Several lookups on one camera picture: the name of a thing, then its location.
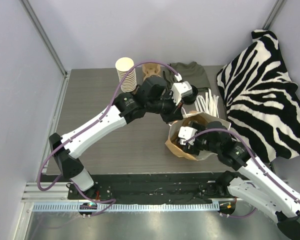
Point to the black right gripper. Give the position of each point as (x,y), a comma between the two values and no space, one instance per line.
(190,146)

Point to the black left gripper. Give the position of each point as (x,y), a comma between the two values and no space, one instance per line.
(175,115)

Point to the brown paper bag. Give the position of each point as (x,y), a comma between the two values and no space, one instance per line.
(199,117)

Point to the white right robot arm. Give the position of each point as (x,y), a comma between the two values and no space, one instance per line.
(252,180)

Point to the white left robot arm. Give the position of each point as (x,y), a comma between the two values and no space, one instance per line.
(152,96)

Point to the stack of black lids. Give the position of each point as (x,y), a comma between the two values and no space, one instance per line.
(190,99)

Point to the white wrapped straws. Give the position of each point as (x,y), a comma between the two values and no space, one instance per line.
(207,102)

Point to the olive green cloth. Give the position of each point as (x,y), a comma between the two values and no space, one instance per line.
(192,72)

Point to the stack of pulp cup carriers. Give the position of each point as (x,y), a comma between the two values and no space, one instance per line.
(151,69)

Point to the stack of white paper cups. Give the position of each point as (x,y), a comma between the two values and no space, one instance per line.
(123,66)

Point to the zebra print blanket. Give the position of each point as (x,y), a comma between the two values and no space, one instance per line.
(260,98)

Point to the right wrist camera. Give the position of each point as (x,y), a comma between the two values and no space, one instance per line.
(184,135)

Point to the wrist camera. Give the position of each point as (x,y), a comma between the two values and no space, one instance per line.
(180,88)
(184,135)

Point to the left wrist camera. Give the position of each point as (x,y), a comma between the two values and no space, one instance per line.
(180,88)

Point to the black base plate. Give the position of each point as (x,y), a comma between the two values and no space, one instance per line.
(163,177)

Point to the white cable duct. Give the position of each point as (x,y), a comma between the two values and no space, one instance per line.
(90,207)

